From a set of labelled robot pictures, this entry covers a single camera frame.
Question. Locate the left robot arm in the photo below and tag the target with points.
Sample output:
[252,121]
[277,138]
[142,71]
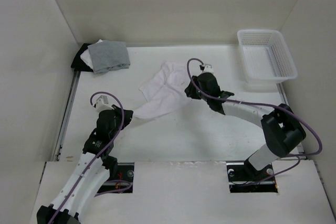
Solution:
[94,168]

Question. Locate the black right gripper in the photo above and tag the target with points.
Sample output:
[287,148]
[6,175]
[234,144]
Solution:
[191,92]

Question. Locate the white tank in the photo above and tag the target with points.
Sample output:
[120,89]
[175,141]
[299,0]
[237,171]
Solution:
[164,92]
[86,56]

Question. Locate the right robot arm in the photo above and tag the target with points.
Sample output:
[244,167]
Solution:
[282,132]

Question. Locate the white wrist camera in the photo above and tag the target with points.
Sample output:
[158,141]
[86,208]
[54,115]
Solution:
[102,104]
[206,68]

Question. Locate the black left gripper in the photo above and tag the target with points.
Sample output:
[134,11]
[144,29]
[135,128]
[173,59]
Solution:
[128,117]

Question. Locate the folded black tank top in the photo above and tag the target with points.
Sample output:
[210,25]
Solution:
[78,64]

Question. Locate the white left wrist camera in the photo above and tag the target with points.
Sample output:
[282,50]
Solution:
[102,104]

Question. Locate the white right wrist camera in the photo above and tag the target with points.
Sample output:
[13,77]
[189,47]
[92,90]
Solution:
[206,68]

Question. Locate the folded white tank top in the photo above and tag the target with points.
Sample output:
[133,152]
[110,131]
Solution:
[86,56]

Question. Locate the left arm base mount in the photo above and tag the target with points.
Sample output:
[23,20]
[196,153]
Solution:
[120,181]

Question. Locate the white plastic basket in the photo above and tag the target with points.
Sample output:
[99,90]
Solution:
[265,56]

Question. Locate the folded grey tank top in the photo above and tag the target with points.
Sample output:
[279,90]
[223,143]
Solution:
[109,56]

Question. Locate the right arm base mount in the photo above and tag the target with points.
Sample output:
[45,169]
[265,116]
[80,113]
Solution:
[242,181]

